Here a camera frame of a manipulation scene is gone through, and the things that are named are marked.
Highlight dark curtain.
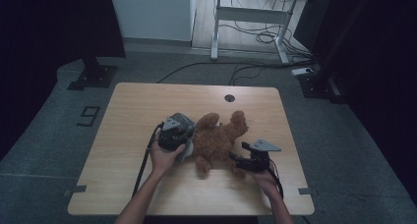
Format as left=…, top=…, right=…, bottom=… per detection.
left=0, top=0, right=127, bottom=161
left=311, top=0, right=417, bottom=205

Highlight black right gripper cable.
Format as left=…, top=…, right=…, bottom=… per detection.
left=267, top=164, right=285, bottom=200

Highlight white frame desk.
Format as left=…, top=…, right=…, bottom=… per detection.
left=209, top=0, right=332, bottom=65

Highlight white power strip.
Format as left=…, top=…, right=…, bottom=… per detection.
left=290, top=67, right=314, bottom=77

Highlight grey tape strip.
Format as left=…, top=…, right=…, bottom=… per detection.
left=298, top=187, right=319, bottom=196

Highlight black stand base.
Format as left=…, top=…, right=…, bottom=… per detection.
left=67, top=55, right=119, bottom=90
left=297, top=66, right=348, bottom=105

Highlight bundle of black cables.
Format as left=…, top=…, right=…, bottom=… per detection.
left=218, top=21, right=313, bottom=65

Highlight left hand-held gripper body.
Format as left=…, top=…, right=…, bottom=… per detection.
left=157, top=116, right=195, bottom=152

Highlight grey doll garment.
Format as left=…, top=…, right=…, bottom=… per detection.
left=169, top=112, right=198, bottom=163

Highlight person's right hand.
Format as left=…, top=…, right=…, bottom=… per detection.
left=252, top=166, right=280, bottom=199

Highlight person's left hand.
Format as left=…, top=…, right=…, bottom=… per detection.
left=149, top=140, right=187, bottom=177

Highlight long black floor cable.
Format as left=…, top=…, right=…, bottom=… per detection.
left=156, top=60, right=296, bottom=84

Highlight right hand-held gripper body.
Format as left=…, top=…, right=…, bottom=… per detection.
left=243, top=139, right=282, bottom=173

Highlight brown teddy bear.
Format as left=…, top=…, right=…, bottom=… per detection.
left=191, top=110, right=250, bottom=180

